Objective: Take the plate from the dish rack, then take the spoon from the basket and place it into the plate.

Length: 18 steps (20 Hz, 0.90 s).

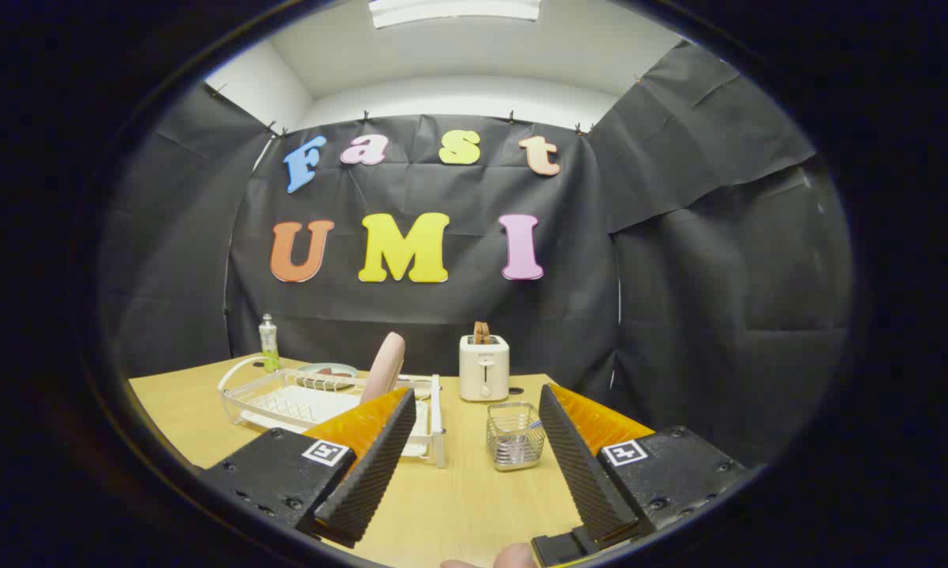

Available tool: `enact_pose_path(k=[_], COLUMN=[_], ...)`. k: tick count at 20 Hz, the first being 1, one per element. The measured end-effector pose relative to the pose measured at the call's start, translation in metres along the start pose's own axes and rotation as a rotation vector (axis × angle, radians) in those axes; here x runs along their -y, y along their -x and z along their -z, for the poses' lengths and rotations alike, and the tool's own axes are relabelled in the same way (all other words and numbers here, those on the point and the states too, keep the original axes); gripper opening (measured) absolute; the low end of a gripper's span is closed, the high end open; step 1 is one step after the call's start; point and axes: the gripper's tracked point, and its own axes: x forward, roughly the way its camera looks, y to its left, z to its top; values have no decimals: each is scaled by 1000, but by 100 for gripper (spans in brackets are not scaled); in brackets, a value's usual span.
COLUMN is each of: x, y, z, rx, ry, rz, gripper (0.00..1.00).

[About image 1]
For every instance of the light blue plate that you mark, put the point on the light blue plate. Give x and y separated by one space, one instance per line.
343 367

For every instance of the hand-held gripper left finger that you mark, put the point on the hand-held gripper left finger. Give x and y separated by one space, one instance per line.
371 473

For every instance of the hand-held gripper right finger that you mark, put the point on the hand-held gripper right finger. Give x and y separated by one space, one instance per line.
580 465

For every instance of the white toaster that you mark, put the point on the white toaster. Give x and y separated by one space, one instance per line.
483 371

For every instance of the pink plate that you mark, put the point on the pink plate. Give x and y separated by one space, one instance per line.
385 367

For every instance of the brown meat patty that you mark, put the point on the brown meat patty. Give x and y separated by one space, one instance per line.
329 371

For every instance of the ceiling light panel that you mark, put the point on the ceiling light panel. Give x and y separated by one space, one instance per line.
450 9

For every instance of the black backdrop cloth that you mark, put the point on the black backdrop cloth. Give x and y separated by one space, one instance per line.
679 276

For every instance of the clear bottle with green liquid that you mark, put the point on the clear bottle with green liquid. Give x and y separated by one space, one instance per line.
269 343

